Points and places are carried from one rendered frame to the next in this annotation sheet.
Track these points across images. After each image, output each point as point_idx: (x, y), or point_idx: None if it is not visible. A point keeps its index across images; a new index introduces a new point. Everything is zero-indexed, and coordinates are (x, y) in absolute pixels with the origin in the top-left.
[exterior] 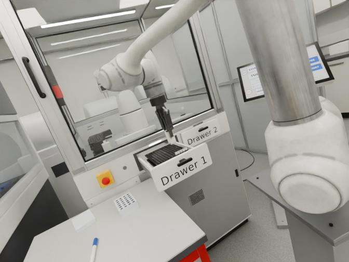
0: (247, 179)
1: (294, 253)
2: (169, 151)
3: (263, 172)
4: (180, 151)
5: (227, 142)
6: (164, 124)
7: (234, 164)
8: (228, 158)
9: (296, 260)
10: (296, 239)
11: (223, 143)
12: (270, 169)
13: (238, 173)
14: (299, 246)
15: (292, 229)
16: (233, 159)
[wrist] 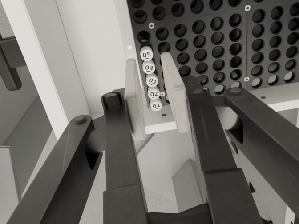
0: (2, 149)
1: (31, 100)
2: (240, 34)
3: (6, 181)
4: (147, 76)
5: (270, 206)
6: (126, 137)
7: (242, 159)
8: (251, 164)
9: (33, 95)
10: (9, 115)
11: (273, 197)
12: (9, 195)
13: (232, 146)
14: (6, 111)
15: (6, 124)
16: (247, 170)
